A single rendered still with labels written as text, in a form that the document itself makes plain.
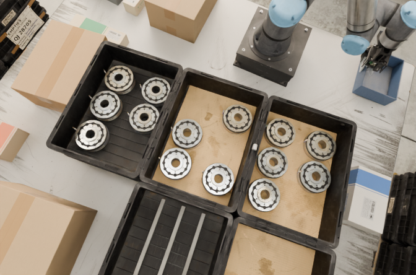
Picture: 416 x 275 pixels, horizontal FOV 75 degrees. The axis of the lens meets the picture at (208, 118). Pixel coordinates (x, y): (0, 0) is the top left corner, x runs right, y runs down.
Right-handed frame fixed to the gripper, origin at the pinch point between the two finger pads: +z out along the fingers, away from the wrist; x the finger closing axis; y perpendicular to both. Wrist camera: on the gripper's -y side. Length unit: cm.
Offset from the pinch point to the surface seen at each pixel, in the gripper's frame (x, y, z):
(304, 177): -10, 57, -11
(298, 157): -14, 51, -8
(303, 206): -6, 65, -7
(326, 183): -3, 56, -10
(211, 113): -47, 50, -13
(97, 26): -108, 34, -14
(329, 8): -20, -104, 75
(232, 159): -33, 62, -11
